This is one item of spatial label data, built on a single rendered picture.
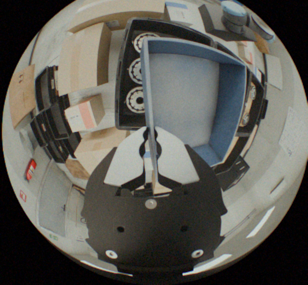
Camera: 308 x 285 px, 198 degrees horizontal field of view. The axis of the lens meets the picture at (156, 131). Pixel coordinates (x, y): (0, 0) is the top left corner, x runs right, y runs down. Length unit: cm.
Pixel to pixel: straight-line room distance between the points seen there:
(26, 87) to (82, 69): 220
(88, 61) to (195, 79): 37
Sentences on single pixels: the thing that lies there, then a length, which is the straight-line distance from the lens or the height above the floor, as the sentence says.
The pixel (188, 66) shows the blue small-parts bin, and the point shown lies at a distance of 18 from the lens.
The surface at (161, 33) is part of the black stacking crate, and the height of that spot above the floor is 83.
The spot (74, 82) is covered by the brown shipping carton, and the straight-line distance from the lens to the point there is 46.
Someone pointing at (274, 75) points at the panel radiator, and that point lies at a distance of 358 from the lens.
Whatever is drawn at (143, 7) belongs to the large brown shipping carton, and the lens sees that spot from 45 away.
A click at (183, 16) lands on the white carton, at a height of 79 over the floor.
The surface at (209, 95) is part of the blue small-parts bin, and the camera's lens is 21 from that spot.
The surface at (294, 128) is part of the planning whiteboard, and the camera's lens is 351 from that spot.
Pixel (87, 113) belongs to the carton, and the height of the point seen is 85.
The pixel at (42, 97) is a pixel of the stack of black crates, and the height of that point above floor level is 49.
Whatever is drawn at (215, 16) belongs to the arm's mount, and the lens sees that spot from 75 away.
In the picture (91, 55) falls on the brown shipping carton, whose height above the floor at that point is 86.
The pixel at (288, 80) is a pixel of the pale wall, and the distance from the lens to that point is 363.
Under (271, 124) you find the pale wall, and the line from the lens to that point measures 362.
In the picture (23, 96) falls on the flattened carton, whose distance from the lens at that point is 249.
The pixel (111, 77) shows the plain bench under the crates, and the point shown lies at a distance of 55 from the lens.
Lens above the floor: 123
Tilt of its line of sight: 57 degrees down
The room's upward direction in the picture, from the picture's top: 162 degrees clockwise
